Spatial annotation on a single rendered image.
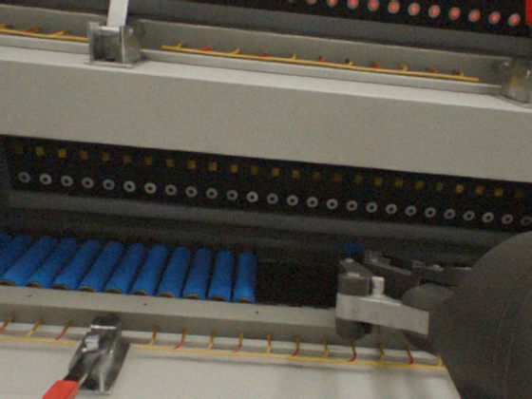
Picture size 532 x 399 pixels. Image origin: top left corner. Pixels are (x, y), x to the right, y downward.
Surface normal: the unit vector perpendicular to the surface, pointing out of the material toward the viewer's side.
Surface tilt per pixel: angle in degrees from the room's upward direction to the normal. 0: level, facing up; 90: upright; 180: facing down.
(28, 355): 21
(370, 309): 82
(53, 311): 111
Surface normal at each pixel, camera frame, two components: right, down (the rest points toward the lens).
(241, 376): 0.10, -0.90
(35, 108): 0.00, 0.42
